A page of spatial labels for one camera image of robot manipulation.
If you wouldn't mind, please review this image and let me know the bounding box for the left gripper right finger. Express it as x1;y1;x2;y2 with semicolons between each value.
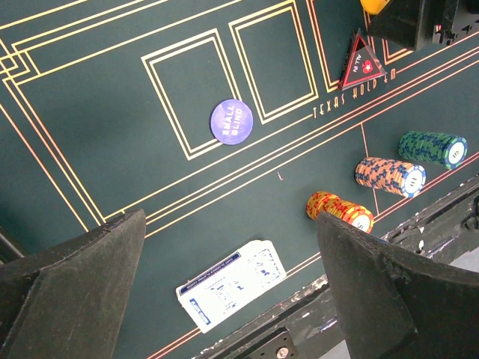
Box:
317;212;478;358

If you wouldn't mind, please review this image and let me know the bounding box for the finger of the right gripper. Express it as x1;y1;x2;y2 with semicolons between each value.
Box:
367;0;434;51

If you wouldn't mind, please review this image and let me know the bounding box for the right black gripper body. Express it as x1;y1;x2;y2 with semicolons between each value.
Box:
422;0;478;47

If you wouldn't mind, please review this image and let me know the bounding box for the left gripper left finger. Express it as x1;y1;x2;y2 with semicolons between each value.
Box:
1;209;146;358

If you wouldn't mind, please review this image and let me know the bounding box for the red triangular all-in marker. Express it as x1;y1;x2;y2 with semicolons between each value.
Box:
338;28;386;91

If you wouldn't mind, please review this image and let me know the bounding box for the orange red chip stack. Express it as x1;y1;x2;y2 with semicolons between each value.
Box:
305;191;374;233

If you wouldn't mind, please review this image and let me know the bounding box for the peach blue chip stack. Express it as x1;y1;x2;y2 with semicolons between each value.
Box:
354;157;427;198

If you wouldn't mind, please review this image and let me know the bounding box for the purple small blind button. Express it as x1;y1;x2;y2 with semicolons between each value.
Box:
210;99;254;145

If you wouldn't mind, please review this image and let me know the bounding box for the yellow big blind button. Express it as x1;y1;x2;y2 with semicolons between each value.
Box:
360;0;389;16

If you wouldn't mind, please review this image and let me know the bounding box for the green chip stack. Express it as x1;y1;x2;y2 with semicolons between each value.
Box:
397;131;468;170

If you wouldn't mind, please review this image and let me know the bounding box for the blue white card deck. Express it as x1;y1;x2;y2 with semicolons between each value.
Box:
176;239;287;334

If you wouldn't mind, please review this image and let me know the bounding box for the green poker table mat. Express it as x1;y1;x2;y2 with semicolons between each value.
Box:
1;1;478;358

